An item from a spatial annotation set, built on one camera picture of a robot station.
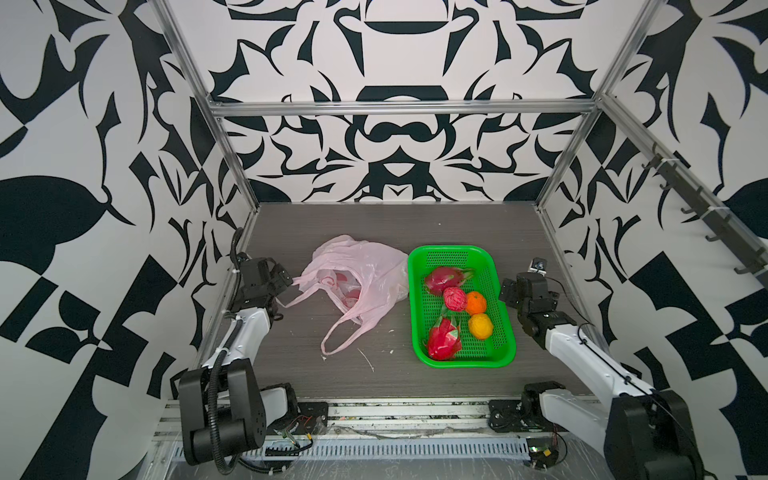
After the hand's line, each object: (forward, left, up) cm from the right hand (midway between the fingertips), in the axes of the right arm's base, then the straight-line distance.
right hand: (528, 284), depth 86 cm
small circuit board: (-38, +4, -11) cm, 40 cm away
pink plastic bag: (0, +46, +5) cm, 47 cm away
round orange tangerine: (-4, +15, -4) cm, 16 cm away
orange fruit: (-10, +15, -5) cm, 18 cm away
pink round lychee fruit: (-4, +21, -1) cm, 21 cm away
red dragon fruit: (+4, +24, -2) cm, 25 cm away
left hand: (+3, +75, +3) cm, 75 cm away
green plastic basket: (-7, +20, -6) cm, 22 cm away
